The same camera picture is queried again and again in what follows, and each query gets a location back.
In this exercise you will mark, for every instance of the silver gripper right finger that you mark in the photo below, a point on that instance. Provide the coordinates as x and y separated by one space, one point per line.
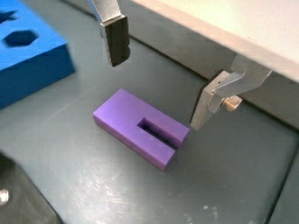
221 92

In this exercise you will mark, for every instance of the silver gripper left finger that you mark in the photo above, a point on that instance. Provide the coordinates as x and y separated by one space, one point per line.
114 29

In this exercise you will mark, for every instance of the purple double-square block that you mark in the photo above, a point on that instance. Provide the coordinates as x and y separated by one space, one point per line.
149 131

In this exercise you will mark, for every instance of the blue foam shape board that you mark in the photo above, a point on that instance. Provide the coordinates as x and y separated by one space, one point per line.
34 53

